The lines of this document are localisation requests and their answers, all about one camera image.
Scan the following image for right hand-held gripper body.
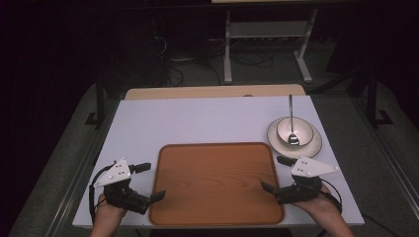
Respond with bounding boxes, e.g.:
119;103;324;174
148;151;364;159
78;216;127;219
276;156;340;205

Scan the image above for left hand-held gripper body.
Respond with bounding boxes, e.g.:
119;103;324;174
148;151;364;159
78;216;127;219
93;157;152;215

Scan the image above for person's left hand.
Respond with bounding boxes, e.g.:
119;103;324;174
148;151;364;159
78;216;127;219
97;193;128;220

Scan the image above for person's right hand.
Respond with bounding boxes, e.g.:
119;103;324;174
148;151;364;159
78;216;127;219
291;184;338;215

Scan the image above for white plate with dark rim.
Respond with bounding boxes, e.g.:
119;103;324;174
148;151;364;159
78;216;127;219
266;117;323;159

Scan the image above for metal spoon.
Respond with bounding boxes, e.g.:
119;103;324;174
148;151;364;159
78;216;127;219
287;94;300;146

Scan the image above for white bowl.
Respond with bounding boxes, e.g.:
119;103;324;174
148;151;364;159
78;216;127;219
276;116;314;147

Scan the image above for brown wooden tray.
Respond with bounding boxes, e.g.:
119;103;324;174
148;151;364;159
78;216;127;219
148;141;286;227

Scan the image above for black metal stand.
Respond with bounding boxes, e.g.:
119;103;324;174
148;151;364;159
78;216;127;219
366;70;394;128
84;74;107;128

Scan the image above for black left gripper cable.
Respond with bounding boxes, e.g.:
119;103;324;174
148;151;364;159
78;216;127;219
88;161;117;225

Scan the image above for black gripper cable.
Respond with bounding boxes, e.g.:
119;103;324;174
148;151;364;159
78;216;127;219
319;178;402;237
88;161;117;225

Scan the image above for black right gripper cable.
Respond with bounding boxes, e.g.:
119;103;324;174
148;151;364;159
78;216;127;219
319;178;402;237

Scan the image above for black floor cables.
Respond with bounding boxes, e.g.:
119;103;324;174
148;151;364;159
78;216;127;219
154;19;275;87

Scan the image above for white metal desk frame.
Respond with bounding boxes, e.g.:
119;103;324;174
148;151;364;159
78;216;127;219
222;9;319;85

